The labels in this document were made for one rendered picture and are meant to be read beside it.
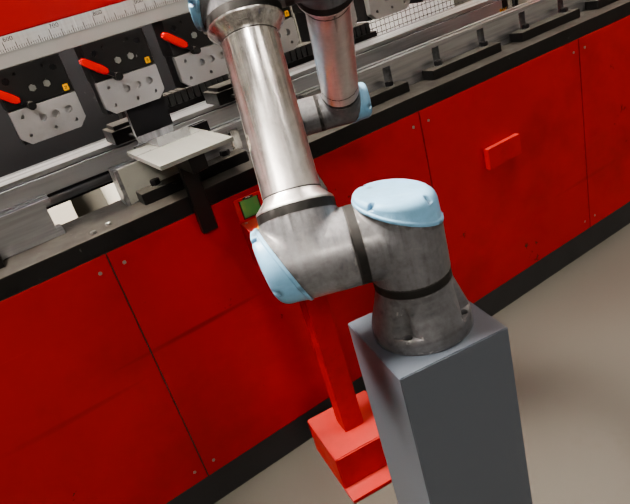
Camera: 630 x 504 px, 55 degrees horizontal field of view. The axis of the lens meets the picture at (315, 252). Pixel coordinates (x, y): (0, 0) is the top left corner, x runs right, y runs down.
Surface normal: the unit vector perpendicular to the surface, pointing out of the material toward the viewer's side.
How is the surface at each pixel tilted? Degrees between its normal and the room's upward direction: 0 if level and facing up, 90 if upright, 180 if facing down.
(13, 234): 90
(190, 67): 90
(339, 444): 0
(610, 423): 0
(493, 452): 90
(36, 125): 90
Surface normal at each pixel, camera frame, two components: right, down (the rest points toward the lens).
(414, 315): -0.24, 0.19
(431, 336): 0.03, 0.14
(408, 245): 0.08, 0.42
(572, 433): -0.26, -0.87
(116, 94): 0.52, 0.26
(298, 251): -0.10, -0.08
